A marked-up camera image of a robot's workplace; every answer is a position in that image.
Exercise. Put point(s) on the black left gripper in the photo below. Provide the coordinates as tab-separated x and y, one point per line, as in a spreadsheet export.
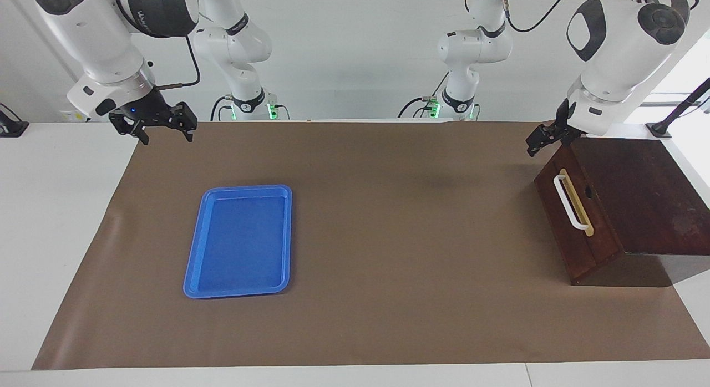
564	126

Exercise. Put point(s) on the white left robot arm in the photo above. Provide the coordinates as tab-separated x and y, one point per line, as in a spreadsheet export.
615	49

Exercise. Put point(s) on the dark wooden cabinet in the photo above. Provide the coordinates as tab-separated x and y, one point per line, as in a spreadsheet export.
654	209

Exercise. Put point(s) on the brown table mat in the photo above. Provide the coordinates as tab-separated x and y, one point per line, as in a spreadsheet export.
388	237

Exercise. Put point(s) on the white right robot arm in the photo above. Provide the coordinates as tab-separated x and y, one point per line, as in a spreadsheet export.
94	32

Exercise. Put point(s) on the blue plastic tray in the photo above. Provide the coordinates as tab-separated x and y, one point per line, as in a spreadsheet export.
238	248

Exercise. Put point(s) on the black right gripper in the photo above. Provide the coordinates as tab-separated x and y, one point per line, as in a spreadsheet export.
145	111

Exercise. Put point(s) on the white wall socket box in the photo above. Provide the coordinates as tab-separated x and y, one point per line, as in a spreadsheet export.
64	116

